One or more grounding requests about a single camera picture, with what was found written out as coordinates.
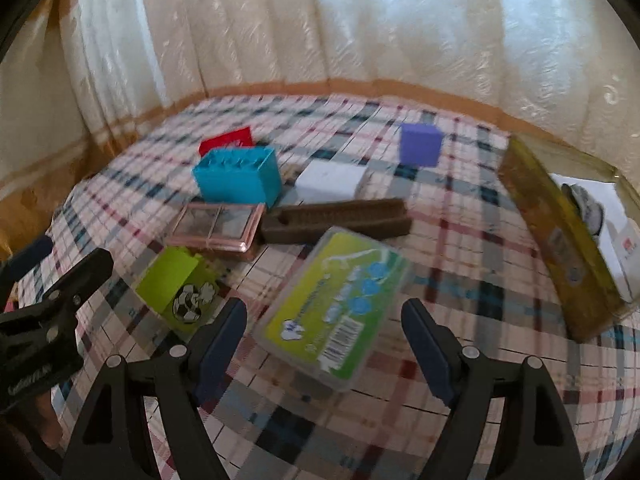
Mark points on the cream lace curtain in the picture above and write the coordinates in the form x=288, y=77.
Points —
x=83, y=79

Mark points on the red small box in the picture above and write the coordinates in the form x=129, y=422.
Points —
x=238, y=138

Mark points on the blue plastic building block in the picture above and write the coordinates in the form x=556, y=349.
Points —
x=239, y=176

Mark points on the white eraser block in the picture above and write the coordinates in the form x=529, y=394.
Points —
x=324, y=181

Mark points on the plaid checkered tablecloth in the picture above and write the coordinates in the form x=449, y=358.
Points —
x=473, y=264

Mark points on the green floss pick case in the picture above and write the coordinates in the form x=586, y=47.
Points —
x=326, y=319

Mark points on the pink framed small mirror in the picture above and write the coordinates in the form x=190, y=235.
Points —
x=228, y=231

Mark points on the purple cube block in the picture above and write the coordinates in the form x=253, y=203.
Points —
x=420, y=145

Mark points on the white cardboard box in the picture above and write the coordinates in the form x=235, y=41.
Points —
x=625, y=244

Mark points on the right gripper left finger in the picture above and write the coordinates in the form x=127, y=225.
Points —
x=111, y=438

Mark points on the gold metal tin box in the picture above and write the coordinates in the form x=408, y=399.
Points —
x=532, y=171

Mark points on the brown folding comb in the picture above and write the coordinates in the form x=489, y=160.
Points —
x=307, y=223

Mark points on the lime green building block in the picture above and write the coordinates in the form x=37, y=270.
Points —
x=180, y=287

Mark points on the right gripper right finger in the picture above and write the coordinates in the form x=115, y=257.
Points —
x=535, y=438

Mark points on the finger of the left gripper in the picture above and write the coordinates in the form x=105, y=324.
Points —
x=16, y=267
x=79, y=283

